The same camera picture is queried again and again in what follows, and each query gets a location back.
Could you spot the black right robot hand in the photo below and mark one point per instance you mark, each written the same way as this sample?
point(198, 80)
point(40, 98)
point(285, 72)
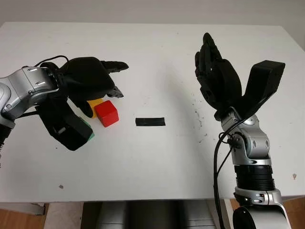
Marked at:
point(224, 81)

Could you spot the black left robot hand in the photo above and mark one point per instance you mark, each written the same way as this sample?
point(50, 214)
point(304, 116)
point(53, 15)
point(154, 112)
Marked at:
point(88, 76)

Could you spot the yellow wooden block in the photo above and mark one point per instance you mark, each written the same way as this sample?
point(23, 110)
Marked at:
point(95, 103)

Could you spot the red wooden block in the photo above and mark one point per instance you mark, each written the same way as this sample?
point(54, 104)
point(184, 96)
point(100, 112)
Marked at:
point(107, 113)

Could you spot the green wooden block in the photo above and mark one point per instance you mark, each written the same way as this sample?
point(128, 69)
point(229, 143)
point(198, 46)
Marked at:
point(92, 136)

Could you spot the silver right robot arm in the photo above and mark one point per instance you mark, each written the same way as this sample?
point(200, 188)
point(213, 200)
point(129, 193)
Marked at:
point(257, 143)

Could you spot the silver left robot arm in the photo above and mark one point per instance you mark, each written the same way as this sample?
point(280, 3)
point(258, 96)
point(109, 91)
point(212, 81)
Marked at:
point(21, 86)

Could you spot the black tape strip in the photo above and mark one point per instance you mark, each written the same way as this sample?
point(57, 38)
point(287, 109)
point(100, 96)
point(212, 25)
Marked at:
point(150, 121)

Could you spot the dark grey robot torso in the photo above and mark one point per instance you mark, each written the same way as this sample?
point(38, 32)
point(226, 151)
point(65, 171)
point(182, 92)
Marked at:
point(152, 215)

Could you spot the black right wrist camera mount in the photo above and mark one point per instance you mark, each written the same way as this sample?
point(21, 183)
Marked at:
point(264, 83)

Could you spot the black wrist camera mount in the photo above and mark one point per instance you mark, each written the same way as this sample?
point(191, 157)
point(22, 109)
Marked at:
point(264, 83)
point(71, 133)

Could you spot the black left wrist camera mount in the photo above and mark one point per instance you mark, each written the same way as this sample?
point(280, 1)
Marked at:
point(71, 133)

